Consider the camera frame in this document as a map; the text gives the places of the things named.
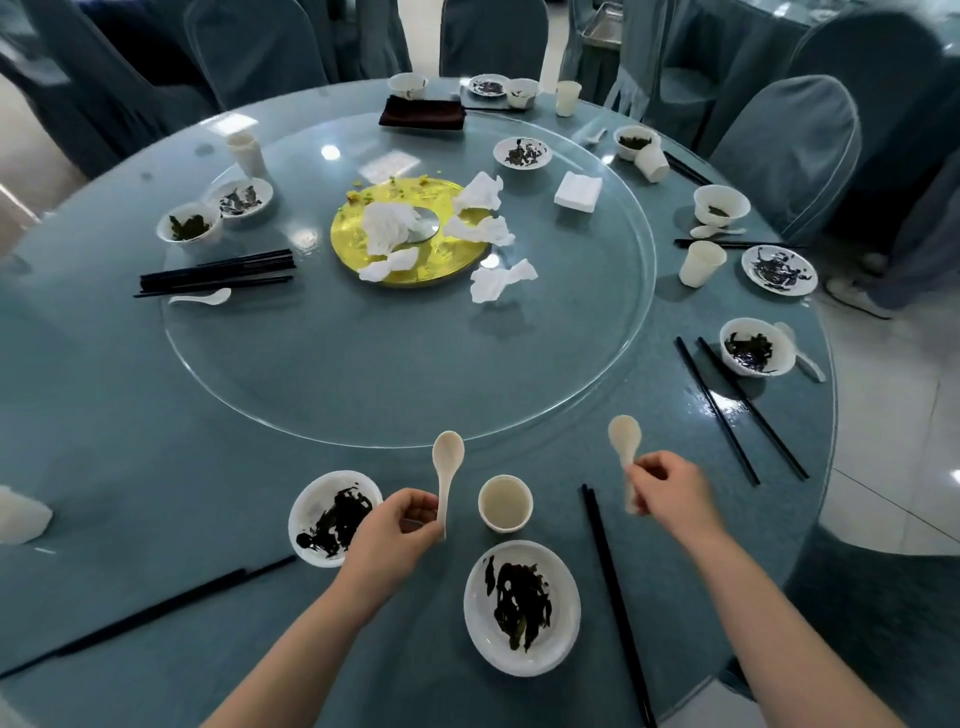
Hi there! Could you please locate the person's right hand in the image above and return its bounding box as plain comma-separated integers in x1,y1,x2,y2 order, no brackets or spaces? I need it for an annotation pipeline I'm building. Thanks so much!
626,450,724,559

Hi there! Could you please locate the person's left hand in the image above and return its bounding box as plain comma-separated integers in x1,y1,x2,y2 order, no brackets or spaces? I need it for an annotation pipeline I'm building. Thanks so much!
335,488,444,622

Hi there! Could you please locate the bundle of black chopsticks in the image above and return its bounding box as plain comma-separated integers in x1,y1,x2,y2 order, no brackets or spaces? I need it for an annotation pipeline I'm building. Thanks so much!
133,248,298,300

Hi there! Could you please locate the person's left forearm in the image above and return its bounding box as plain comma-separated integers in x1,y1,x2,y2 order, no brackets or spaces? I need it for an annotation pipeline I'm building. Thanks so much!
202,592,376,728

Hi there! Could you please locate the person's right forearm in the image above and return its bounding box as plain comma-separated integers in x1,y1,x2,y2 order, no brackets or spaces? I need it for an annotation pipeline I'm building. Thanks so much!
686,524,905,728

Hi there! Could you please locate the metal tray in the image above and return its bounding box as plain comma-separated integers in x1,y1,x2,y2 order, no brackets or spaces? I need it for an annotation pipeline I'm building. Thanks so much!
581,0,624,50

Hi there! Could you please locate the round glass turntable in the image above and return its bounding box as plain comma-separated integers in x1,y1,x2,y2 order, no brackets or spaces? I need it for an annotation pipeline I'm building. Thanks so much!
161,112,658,450

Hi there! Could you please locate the blue covered chair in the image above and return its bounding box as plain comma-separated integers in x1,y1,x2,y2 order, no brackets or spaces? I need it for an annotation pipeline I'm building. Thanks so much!
439,0,550,80
708,74,864,245
22,0,219,178
719,524,960,728
603,0,676,121
183,0,330,110
787,7,946,219

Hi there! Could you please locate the round blue table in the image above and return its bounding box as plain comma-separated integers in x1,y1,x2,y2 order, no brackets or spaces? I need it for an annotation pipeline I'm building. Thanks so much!
0,74,838,728

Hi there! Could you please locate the crumpled white tissue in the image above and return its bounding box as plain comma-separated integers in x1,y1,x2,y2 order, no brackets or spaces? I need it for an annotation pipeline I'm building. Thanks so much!
452,171,505,214
357,247,421,283
469,258,540,305
442,214,517,249
361,200,425,256

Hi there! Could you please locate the yellow round disc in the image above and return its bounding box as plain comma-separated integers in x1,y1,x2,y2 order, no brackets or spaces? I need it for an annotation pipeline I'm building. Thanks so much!
329,178,493,289

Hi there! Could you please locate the folded white napkin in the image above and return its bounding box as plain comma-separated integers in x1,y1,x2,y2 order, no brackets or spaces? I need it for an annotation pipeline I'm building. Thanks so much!
553,170,604,214

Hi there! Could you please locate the dark red cloth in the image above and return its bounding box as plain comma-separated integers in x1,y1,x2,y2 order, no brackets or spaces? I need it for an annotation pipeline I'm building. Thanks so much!
377,94,467,132

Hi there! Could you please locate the blue clothed background table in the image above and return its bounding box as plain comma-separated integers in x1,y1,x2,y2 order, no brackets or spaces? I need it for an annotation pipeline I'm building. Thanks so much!
659,0,960,309

